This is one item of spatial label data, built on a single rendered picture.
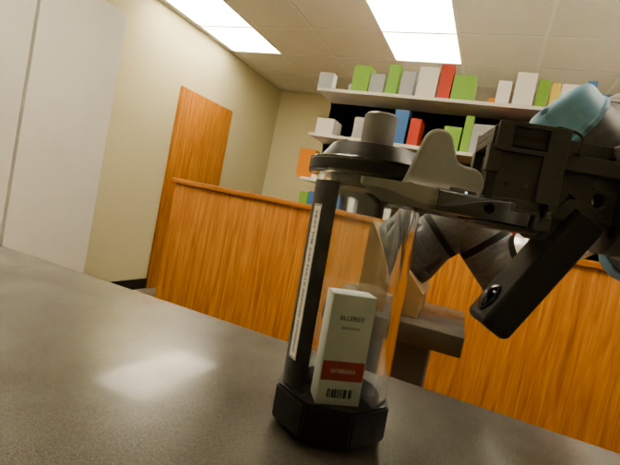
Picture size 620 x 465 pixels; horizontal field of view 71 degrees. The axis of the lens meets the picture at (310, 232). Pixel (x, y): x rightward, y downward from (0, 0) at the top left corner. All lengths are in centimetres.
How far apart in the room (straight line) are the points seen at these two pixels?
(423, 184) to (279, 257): 215
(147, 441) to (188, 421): 4
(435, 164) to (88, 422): 32
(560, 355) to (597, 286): 34
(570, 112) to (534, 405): 191
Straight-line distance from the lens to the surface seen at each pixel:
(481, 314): 38
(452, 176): 34
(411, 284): 96
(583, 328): 226
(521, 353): 226
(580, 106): 52
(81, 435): 37
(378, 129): 37
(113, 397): 42
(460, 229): 99
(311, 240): 36
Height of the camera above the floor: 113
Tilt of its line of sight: 3 degrees down
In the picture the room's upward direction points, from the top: 11 degrees clockwise
